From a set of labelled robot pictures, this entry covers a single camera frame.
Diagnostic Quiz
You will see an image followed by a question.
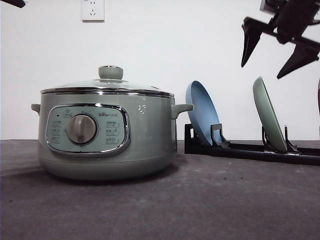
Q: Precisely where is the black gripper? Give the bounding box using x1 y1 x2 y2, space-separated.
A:
241 0 320 79

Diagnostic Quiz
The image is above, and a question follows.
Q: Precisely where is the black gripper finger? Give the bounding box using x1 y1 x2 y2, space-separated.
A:
1 0 26 8

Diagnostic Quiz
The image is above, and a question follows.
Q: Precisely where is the green plate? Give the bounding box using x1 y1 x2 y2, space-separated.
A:
252 77 288 154

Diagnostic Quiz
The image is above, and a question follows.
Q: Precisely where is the blue plate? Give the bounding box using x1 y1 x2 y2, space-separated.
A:
185 81 222 146

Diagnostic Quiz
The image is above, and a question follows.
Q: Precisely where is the black plate rack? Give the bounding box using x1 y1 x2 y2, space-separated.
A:
184 123 320 166

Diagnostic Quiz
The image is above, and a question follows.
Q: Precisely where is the green electric steamer pot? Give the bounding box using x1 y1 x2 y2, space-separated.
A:
31 66 194 182

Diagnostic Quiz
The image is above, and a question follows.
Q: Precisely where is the grey table cloth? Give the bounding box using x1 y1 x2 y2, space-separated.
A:
0 139 320 240

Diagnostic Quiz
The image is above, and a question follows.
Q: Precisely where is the white wall socket left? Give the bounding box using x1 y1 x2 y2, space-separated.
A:
80 0 105 24

